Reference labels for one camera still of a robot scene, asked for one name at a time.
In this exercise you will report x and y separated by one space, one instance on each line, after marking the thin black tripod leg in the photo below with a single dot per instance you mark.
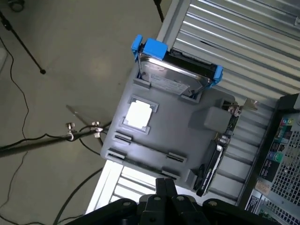
23 44

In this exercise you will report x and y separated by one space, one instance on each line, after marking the clear plastic plate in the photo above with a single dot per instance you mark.
82 114

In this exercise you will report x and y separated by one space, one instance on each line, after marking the black furniture leg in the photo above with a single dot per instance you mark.
159 11

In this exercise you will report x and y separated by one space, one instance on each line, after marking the black caster wheel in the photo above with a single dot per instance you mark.
17 4

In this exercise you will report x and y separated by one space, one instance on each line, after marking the black stand pole with wingnuts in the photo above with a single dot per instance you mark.
35 144

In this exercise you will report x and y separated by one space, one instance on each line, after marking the open black PC case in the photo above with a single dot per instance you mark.
286 152

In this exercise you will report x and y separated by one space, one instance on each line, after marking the grey plastic parts rack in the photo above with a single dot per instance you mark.
168 131

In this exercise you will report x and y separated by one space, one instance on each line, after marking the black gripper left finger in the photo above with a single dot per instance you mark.
152 211

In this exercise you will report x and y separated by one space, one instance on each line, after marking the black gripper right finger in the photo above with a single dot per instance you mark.
182 211

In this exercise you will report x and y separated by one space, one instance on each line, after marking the silver hard disk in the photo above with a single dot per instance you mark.
168 75

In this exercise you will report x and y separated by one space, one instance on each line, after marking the green graphics card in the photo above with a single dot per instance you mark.
211 171

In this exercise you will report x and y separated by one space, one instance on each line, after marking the blue disk caddy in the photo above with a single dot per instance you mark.
153 48

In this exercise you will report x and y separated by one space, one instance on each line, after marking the square silver CPU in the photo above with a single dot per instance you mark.
139 114

